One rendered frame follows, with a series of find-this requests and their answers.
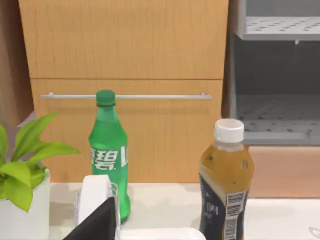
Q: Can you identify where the grey pierced shelf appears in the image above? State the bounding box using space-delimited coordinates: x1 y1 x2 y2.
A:
237 0 320 41

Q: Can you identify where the wooden cupboard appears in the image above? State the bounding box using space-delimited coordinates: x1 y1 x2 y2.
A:
0 0 237 184

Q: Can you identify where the long metal handle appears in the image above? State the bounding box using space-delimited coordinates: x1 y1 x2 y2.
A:
39 91 213 101

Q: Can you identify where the pale wooden drawer front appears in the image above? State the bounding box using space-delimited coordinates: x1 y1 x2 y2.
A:
246 145 320 200

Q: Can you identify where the white rounded object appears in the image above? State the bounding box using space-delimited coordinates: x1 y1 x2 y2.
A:
119 227 206 240

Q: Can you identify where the grey cabinet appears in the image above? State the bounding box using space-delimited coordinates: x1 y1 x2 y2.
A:
222 0 320 147

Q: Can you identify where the grey pierced drawer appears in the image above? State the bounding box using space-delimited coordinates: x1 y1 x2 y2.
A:
234 94 320 147

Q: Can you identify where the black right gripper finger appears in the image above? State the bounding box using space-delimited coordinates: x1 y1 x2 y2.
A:
63 196 117 240

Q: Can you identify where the amber bottle with white cap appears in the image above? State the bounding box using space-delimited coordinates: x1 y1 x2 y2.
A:
198 118 255 240

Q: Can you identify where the green bottle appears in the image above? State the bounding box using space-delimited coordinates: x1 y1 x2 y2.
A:
88 89 132 225

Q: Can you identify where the green plant in white pot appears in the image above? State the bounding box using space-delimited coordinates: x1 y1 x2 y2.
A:
0 113 81 240

